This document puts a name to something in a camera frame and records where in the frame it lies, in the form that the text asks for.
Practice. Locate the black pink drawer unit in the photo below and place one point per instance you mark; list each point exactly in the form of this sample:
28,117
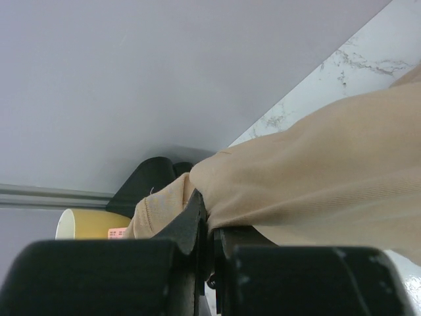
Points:
150,176

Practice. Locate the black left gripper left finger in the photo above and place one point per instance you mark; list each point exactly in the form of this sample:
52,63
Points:
163,275

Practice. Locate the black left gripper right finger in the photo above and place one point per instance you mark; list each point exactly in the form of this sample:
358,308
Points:
254,276

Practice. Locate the pink cube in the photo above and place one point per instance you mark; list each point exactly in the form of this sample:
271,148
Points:
116,233

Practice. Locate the tan beige t shirt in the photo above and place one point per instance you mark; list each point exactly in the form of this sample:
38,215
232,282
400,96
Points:
347,174

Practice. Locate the yellow mug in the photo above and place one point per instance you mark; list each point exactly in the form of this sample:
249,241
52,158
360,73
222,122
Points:
87,224

